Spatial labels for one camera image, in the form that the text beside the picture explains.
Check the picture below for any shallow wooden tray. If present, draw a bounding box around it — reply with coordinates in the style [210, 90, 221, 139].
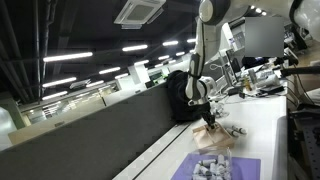
[192, 121, 236, 150]

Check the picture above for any grey desk partition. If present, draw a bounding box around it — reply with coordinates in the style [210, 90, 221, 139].
[0, 81, 178, 180]

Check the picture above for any black perforated breadboard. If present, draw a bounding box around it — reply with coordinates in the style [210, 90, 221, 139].
[289, 109, 320, 180]

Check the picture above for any computer monitor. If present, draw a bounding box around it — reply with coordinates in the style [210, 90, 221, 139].
[225, 48, 242, 84]

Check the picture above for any yellow bottle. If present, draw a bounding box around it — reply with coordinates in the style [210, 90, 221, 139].
[244, 77, 252, 92]

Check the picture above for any white box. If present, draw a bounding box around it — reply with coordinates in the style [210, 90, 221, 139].
[213, 74, 232, 98]

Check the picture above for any white cable channel rail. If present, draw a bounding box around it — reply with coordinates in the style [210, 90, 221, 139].
[112, 122, 192, 180]

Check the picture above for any purple mat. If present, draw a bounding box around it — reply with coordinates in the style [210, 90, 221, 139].
[171, 153, 262, 180]

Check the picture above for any black office chair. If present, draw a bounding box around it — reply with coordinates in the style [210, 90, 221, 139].
[241, 55, 268, 70]

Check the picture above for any black backpack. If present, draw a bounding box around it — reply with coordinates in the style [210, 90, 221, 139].
[166, 69, 211, 122]

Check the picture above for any long ceiling light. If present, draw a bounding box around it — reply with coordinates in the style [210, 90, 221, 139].
[98, 66, 122, 76]
[121, 44, 149, 53]
[42, 51, 95, 64]
[41, 76, 78, 89]

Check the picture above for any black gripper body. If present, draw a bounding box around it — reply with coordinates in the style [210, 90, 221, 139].
[193, 99, 216, 125]

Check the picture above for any small clear plastic container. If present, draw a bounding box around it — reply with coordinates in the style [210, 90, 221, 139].
[211, 101, 230, 120]

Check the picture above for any grey desk box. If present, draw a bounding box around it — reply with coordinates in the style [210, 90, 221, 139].
[261, 73, 282, 90]

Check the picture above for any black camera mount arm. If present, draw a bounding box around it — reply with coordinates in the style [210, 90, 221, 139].
[279, 65, 320, 78]

